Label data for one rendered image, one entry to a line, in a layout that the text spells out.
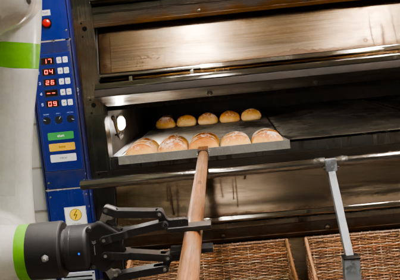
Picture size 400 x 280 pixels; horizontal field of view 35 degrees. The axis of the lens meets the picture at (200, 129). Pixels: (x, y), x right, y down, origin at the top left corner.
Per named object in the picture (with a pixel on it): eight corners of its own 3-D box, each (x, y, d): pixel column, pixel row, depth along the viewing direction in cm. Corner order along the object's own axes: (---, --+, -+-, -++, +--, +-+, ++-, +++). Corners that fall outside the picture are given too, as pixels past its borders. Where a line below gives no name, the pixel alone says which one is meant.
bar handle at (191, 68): (100, 91, 208) (102, 92, 210) (202, 81, 207) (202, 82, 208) (99, 74, 209) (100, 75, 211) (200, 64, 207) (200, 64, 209)
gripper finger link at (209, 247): (169, 251, 103) (169, 255, 103) (213, 247, 103) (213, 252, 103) (171, 245, 106) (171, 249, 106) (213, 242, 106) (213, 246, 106)
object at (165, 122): (155, 129, 311) (154, 118, 310) (156, 128, 317) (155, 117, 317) (175, 127, 311) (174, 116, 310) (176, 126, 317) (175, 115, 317)
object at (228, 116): (220, 123, 309) (219, 112, 308) (219, 122, 315) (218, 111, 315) (240, 121, 309) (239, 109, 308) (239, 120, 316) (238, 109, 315)
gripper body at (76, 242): (69, 217, 108) (124, 212, 108) (75, 266, 109) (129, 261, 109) (59, 229, 101) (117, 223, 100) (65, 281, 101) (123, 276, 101)
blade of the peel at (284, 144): (290, 148, 203) (289, 139, 203) (118, 165, 205) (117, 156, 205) (279, 135, 239) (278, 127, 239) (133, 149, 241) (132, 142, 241)
